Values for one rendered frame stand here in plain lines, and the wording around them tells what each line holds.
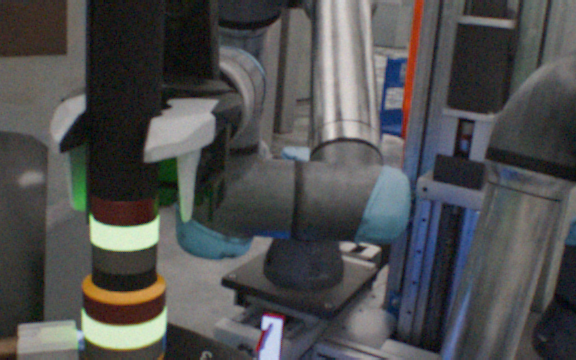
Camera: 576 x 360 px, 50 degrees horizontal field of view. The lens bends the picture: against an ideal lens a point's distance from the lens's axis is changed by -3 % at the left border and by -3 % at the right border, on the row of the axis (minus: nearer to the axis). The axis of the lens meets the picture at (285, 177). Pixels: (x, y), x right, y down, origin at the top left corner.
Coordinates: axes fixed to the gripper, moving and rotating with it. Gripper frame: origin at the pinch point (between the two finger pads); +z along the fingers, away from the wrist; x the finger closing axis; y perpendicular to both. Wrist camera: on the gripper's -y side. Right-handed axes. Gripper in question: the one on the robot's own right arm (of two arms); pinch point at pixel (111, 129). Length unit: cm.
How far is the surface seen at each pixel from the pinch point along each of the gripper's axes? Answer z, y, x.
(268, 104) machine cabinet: -486, 77, 38
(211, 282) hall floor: -288, 145, 43
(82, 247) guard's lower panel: -122, 60, 50
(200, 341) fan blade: -26.4, 26.2, 0.2
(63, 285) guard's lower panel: -113, 67, 52
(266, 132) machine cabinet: -486, 101, 38
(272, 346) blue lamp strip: -35.5, 31.3, -6.4
